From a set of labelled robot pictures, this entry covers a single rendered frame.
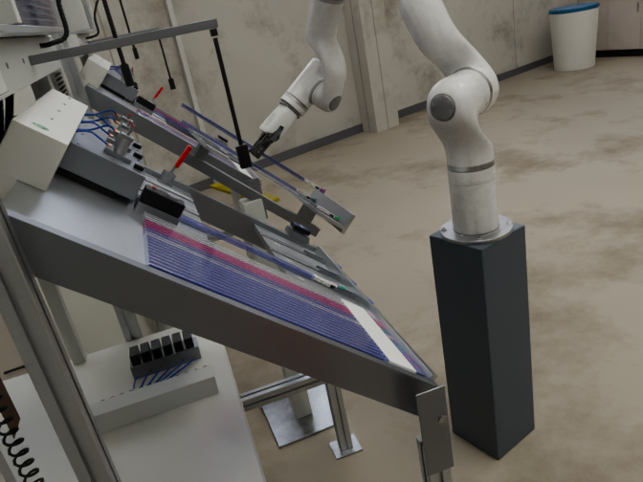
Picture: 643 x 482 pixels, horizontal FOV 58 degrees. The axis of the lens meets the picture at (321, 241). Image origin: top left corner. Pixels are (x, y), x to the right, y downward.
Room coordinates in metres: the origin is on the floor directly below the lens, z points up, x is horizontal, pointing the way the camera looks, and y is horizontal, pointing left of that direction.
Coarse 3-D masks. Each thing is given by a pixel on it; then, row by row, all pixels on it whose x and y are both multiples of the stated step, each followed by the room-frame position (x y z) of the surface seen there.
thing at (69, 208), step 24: (24, 192) 0.81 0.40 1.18; (48, 192) 0.86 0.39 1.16; (72, 192) 0.92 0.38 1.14; (96, 192) 0.99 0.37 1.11; (168, 192) 1.27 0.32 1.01; (48, 216) 0.76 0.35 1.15; (72, 216) 0.80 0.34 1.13; (96, 216) 0.86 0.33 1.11; (120, 216) 0.92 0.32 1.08; (192, 216) 1.16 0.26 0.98; (96, 240) 0.75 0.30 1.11; (120, 240) 0.80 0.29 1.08; (144, 264) 0.75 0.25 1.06
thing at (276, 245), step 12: (264, 240) 1.28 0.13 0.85; (276, 240) 1.33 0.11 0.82; (288, 240) 1.43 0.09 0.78; (276, 252) 1.21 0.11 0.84; (288, 252) 1.28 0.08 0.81; (300, 252) 1.34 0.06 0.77; (312, 252) 1.42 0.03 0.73; (276, 264) 1.15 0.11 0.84; (300, 264) 1.22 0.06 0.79; (312, 264) 1.28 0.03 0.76; (300, 276) 1.11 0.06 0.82; (324, 276) 1.22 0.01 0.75; (336, 276) 1.25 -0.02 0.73; (324, 288) 1.11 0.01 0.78; (336, 288) 1.13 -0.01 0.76; (348, 300) 1.11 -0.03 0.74
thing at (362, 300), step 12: (324, 252) 1.39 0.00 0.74; (324, 264) 1.35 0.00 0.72; (336, 264) 1.32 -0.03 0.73; (348, 288) 1.19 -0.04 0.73; (360, 300) 1.12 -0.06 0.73; (372, 312) 1.06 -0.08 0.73; (384, 324) 1.00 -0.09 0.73; (396, 336) 0.94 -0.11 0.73; (408, 348) 0.90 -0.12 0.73; (420, 360) 0.85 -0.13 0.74; (432, 372) 0.82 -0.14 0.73
